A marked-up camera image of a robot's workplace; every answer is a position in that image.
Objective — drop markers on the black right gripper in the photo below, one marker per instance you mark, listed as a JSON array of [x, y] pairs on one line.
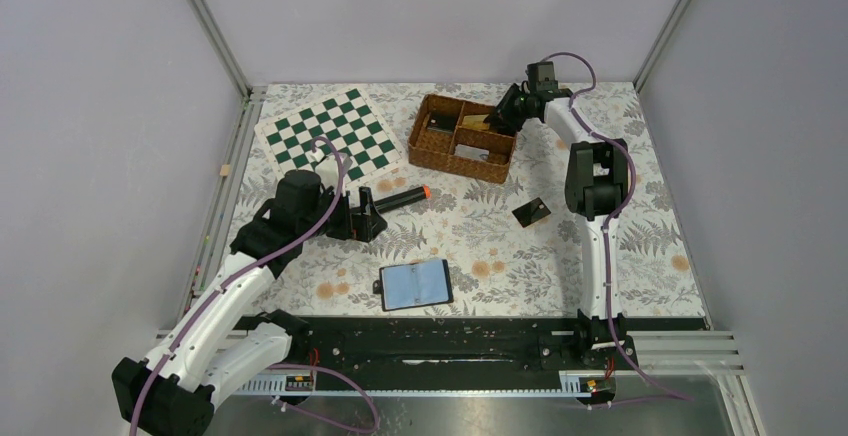
[[501, 118]]

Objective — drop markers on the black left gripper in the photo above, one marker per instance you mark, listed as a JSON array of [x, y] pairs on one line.
[[364, 226]]

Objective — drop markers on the black leather card holder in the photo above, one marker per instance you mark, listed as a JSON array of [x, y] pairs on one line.
[[414, 285]]

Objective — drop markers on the black VIP card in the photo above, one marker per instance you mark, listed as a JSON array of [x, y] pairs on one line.
[[531, 212]]

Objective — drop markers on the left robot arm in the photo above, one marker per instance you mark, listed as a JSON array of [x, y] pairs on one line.
[[176, 388]]

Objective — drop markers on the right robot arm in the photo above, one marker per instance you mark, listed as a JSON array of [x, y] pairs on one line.
[[597, 189]]

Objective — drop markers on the tan card in basket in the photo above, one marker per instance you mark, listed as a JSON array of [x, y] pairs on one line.
[[478, 122]]

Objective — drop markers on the white card in basket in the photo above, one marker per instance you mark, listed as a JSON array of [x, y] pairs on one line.
[[471, 153]]

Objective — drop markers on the black flashlight orange tip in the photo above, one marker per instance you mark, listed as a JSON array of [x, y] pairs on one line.
[[400, 200]]

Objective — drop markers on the brown wicker divided basket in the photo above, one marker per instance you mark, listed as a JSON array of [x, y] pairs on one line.
[[434, 151]]

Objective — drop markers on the black item in basket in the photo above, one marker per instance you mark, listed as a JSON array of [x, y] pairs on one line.
[[441, 122]]

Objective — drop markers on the green white chessboard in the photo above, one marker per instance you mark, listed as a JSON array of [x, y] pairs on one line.
[[347, 121]]

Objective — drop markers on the floral table mat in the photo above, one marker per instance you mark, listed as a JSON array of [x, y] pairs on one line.
[[498, 268]]

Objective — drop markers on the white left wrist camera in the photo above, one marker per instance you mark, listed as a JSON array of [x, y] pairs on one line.
[[327, 167]]

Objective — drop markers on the aluminium slotted rail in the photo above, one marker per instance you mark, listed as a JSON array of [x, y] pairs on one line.
[[660, 353]]

